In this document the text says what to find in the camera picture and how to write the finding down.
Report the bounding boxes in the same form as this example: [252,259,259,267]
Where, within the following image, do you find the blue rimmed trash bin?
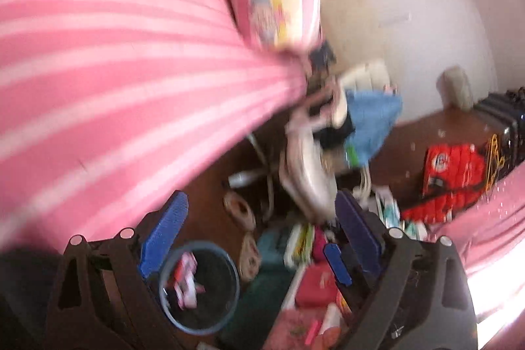
[158,240,241,337]

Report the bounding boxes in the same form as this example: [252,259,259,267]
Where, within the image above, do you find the pink striped bed sheet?
[0,0,309,254]

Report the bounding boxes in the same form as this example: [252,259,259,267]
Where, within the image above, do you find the pink blanket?
[429,165,525,336]

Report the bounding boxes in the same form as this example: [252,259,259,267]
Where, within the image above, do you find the red white wrapper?
[165,252,206,310]

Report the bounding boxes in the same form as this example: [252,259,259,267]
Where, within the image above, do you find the yellow hangers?
[485,134,506,193]

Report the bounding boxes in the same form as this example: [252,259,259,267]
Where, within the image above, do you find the white plastic appliance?
[280,124,336,220]

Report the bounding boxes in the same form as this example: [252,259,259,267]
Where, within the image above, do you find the teal box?
[219,227,306,350]

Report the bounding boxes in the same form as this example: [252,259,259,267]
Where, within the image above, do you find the black suitcase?
[472,88,525,180]

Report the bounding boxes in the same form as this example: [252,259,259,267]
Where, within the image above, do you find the red packaged bundle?
[401,143,488,224]

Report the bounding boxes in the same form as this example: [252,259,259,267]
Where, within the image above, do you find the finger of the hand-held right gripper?
[323,242,352,287]

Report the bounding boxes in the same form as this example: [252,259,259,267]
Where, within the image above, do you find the pink case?
[294,263,342,308]

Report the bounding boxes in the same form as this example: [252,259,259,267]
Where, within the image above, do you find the beige bag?
[441,66,475,112]

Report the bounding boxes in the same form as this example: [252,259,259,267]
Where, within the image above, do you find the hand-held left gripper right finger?
[333,189,478,350]

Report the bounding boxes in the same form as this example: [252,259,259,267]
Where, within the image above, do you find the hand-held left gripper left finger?
[46,190,190,350]

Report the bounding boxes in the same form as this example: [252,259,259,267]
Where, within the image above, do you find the blue cloth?
[344,89,405,165]

